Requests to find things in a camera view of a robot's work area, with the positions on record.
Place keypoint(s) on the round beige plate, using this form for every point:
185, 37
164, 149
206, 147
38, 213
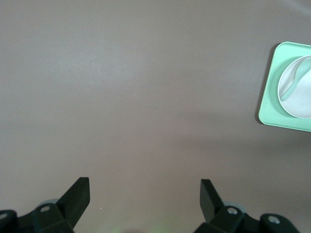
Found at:
300, 99

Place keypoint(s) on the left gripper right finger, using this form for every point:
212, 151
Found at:
210, 204

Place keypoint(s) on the light green rectangular tray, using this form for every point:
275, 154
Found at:
269, 106

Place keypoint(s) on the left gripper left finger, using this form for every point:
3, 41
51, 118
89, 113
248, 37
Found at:
73, 201

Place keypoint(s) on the pale green plastic spoon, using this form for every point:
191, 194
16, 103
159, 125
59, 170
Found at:
300, 74

